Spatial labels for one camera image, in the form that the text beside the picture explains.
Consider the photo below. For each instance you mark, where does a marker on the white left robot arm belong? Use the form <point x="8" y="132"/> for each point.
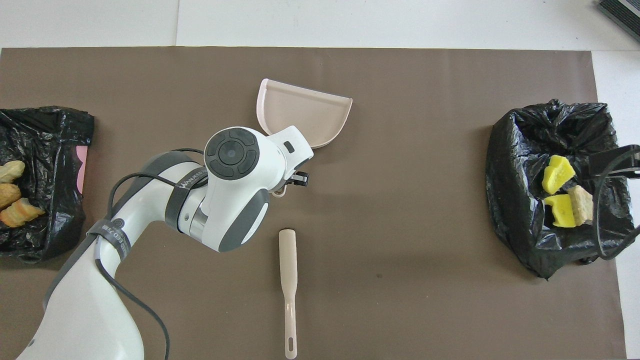
<point x="235" y="200"/>

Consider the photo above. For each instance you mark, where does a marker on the beige hand brush black bristles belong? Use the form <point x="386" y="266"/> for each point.
<point x="288" y="260"/>

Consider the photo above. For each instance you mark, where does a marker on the dark ribbed device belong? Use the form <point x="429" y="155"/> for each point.
<point x="622" y="14"/>

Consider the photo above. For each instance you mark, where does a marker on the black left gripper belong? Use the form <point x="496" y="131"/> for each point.
<point x="299" y="178"/>

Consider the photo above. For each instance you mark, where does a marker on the beige plastic dustpan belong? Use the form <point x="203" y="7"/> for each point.
<point x="305" y="112"/>

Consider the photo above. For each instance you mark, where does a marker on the tan striped bread piece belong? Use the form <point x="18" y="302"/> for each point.
<point x="22" y="212"/>

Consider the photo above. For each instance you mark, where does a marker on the pale yellow chip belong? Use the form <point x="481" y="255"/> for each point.
<point x="11" y="171"/>

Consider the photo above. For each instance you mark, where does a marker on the brown nugget trash piece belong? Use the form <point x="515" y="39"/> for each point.
<point x="9" y="195"/>

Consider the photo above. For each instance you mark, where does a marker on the notched yellow sponge piece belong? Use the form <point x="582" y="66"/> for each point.
<point x="562" y="210"/>

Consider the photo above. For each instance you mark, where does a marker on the pink plastic bin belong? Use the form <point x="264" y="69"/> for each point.
<point x="82" y="167"/>

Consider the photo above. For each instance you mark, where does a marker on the brown paper table mat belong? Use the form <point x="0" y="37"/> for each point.
<point x="400" y="300"/>

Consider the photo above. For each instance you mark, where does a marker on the oval yellow sponge piece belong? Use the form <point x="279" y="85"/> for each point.
<point x="559" y="174"/>

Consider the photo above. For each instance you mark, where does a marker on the beige rock-like sponge chunk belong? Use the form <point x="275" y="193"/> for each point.
<point x="581" y="205"/>

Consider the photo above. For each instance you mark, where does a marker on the black bag on pink bin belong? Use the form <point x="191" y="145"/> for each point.
<point x="55" y="210"/>

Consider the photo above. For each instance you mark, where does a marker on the left black trash bag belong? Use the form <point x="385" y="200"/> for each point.
<point x="520" y="190"/>

